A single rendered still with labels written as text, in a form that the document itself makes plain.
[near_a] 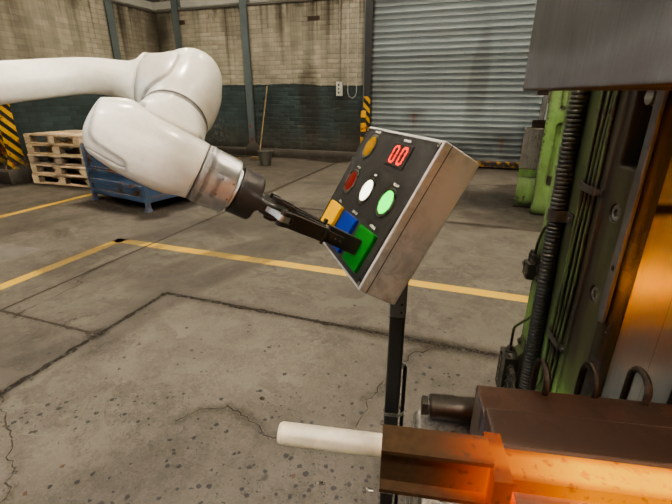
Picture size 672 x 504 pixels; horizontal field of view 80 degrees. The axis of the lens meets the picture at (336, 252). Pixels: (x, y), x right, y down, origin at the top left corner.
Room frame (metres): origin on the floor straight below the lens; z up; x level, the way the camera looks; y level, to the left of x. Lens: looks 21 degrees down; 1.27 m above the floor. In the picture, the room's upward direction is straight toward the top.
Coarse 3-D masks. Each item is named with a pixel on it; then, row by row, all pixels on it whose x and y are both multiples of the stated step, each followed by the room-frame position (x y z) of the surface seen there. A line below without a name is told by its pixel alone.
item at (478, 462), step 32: (384, 448) 0.23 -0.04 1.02; (416, 448) 0.23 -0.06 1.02; (448, 448) 0.23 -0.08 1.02; (480, 448) 0.23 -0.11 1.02; (384, 480) 0.23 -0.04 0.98; (416, 480) 0.23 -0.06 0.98; (448, 480) 0.23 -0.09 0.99; (480, 480) 0.22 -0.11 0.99; (512, 480) 0.21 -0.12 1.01; (544, 480) 0.21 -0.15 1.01; (576, 480) 0.21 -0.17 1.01; (608, 480) 0.21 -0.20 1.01; (640, 480) 0.21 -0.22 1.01
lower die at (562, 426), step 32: (480, 416) 0.32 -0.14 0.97; (512, 416) 0.29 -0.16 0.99; (544, 416) 0.29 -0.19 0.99; (576, 416) 0.30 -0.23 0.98; (608, 416) 0.30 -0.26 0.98; (640, 416) 0.30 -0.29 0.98; (512, 448) 0.25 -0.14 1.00; (544, 448) 0.25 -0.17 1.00; (576, 448) 0.26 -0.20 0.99; (608, 448) 0.26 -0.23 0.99; (640, 448) 0.26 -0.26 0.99
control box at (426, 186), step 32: (352, 160) 0.95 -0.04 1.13; (384, 160) 0.80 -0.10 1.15; (416, 160) 0.69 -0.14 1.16; (448, 160) 0.65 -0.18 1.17; (352, 192) 0.85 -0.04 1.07; (384, 192) 0.72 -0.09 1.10; (416, 192) 0.64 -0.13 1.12; (448, 192) 0.65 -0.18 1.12; (384, 224) 0.66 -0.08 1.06; (416, 224) 0.64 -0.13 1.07; (384, 256) 0.62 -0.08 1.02; (416, 256) 0.64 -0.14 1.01; (384, 288) 0.62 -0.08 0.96
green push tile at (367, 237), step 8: (360, 224) 0.72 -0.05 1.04; (360, 232) 0.70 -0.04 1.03; (368, 232) 0.68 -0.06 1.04; (368, 240) 0.66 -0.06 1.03; (360, 248) 0.67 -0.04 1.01; (368, 248) 0.65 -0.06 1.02; (344, 256) 0.70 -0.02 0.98; (352, 256) 0.68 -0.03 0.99; (360, 256) 0.65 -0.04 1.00; (352, 264) 0.66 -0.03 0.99; (360, 264) 0.65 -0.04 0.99
